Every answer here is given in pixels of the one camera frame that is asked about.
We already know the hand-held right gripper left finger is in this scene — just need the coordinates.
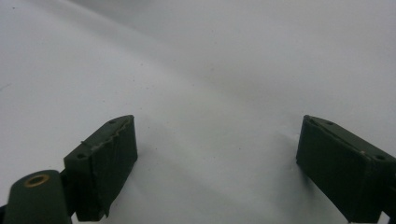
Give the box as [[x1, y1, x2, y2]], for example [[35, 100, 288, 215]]
[[63, 114, 138, 222]]

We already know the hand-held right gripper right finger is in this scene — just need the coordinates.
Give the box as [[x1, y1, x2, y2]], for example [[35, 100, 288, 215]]
[[295, 114, 396, 224]]

